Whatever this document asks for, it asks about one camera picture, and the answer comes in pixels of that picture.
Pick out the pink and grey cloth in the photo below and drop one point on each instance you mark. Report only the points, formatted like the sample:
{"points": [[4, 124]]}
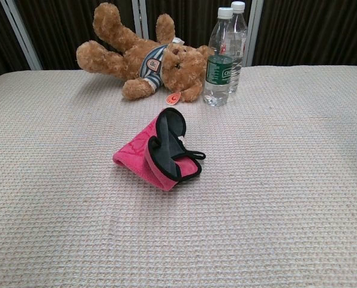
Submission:
{"points": [[136, 153]]}

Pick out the orange paper hang tag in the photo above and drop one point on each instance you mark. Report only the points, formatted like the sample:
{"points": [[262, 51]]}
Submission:
{"points": [[173, 98]]}

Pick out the green label water bottle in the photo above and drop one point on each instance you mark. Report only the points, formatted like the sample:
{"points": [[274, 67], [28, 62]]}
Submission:
{"points": [[218, 72]]}

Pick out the beige woven tablecloth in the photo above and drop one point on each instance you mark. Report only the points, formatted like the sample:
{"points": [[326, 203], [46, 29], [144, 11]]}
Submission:
{"points": [[178, 228]]}

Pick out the brown plush teddy bear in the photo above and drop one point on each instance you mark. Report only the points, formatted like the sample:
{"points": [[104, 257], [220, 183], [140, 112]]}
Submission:
{"points": [[130, 57]]}

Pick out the white label water bottle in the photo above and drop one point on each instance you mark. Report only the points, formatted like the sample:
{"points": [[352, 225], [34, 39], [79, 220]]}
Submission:
{"points": [[239, 27]]}

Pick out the grey metal partition post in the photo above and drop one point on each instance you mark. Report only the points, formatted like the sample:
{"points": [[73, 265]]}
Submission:
{"points": [[253, 30], [22, 33], [139, 18]]}

